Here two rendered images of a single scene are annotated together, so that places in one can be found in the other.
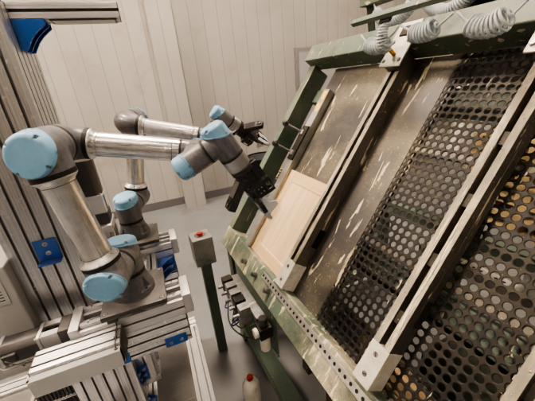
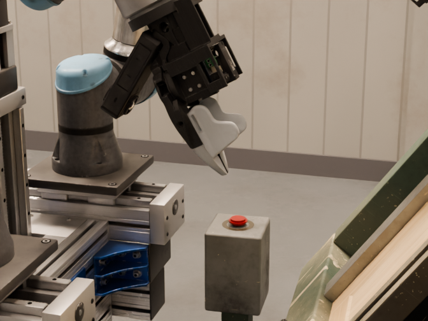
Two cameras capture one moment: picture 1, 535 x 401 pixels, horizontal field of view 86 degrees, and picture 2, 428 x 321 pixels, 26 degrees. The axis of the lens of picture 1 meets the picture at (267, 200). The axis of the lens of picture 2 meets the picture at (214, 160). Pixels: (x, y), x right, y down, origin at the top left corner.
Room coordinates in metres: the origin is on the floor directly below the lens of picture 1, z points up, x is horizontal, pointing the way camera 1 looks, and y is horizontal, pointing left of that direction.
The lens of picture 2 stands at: (0.03, -0.63, 1.67)
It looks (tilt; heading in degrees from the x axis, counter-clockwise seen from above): 18 degrees down; 37
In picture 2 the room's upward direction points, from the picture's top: straight up
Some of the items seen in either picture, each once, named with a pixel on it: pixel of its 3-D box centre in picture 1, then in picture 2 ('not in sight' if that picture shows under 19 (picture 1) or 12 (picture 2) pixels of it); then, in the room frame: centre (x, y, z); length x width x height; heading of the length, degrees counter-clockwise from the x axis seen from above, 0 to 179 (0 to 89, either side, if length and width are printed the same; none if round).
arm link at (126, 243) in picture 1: (122, 254); not in sight; (0.91, 0.54, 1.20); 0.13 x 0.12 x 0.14; 7
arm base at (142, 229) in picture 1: (133, 227); (86, 143); (1.38, 0.72, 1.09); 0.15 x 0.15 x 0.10
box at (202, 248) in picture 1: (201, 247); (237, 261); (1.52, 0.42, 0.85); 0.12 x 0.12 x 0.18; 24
